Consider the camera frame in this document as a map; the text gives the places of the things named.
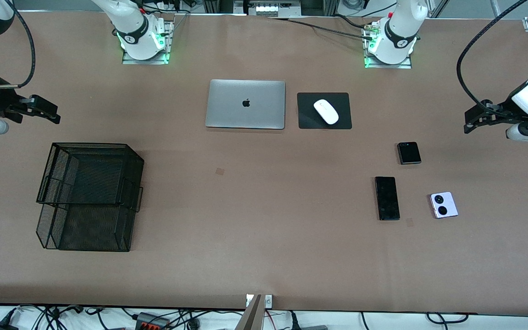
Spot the black flip phone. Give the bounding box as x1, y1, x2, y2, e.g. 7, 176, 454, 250
397, 142, 422, 165

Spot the lavender flip phone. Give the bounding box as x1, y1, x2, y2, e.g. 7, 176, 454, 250
430, 192, 459, 219

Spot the black bar smartphone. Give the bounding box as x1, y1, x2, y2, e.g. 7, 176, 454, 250
374, 176, 401, 221

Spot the black mesh two-tier tray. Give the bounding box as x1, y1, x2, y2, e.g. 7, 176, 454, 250
36, 143, 145, 252

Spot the white computer mouse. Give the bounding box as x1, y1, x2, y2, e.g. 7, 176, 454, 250
313, 99, 339, 125

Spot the black mouse pad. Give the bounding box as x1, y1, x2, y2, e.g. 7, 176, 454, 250
297, 92, 352, 130

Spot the silver closed laptop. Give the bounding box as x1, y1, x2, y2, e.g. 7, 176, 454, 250
205, 79, 286, 130

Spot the white power strip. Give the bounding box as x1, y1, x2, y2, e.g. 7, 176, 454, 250
255, 4, 284, 17

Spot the black orange power strip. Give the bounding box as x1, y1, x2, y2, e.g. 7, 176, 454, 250
136, 312, 171, 330

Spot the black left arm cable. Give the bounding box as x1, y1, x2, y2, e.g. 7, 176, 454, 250
456, 0, 528, 113

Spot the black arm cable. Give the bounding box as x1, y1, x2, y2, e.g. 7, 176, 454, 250
456, 0, 528, 113
11, 0, 36, 88

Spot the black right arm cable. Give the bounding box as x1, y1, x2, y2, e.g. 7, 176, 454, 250
11, 0, 36, 88

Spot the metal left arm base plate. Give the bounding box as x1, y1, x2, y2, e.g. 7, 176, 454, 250
364, 22, 413, 70

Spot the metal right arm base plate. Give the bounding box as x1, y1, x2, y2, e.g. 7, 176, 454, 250
122, 18, 174, 66

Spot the black cable on table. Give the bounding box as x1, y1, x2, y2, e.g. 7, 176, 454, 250
268, 16, 374, 41

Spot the black looped floor cable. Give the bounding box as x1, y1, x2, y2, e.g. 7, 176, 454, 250
426, 312, 469, 325

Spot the aluminium frame post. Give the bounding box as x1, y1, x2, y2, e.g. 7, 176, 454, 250
236, 294, 274, 330

